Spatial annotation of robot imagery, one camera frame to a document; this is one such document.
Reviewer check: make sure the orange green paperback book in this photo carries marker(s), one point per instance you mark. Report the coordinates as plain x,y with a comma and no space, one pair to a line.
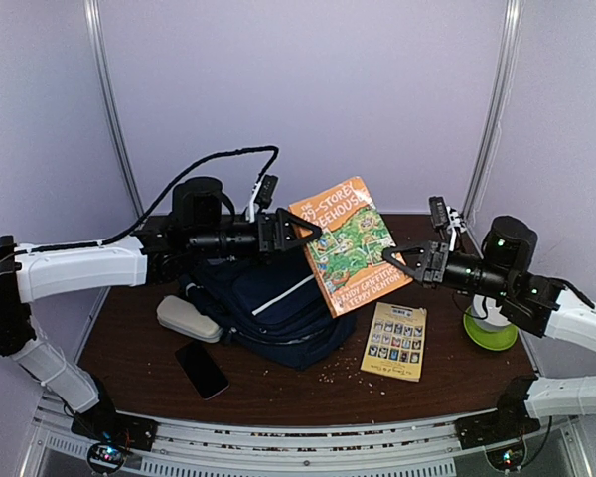
346,259

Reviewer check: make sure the yellow paperback booklet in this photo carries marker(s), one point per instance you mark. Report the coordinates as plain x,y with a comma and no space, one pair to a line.
395,343

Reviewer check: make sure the beige hard glasses case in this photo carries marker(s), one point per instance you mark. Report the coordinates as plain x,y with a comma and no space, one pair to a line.
183,317

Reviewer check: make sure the lime green plate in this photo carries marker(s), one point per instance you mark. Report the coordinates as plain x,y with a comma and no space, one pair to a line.
497,339

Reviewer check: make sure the white bowl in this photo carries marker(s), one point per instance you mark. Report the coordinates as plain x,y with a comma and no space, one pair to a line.
487,315

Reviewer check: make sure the aluminium frame post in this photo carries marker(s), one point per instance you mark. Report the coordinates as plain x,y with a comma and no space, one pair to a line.
96,36
500,94

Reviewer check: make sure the black smartphone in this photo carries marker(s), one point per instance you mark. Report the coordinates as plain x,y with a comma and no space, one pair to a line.
202,371

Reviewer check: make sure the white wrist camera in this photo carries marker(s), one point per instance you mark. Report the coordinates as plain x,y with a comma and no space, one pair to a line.
447,222
261,196

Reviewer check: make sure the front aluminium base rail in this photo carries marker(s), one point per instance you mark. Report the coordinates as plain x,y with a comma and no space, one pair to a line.
426,447

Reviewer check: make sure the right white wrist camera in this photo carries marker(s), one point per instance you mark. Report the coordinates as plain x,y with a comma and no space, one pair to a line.
447,222

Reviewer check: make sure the navy blue student backpack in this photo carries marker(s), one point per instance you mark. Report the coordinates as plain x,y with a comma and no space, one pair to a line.
274,307

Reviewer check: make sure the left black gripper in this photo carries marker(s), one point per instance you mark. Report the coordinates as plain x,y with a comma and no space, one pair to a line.
278,232

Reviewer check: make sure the left aluminium frame post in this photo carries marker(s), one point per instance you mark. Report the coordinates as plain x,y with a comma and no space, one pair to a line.
96,36

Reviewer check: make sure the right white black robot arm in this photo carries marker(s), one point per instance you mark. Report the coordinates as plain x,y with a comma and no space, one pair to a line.
543,306

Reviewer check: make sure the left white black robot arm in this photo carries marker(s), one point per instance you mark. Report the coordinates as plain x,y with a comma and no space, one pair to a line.
202,224

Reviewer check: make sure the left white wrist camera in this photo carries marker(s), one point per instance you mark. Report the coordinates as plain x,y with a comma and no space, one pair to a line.
261,196

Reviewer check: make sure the right aluminium frame post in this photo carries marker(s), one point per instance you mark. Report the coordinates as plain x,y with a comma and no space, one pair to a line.
500,94

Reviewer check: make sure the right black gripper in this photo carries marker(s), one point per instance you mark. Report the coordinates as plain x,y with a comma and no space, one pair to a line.
437,253

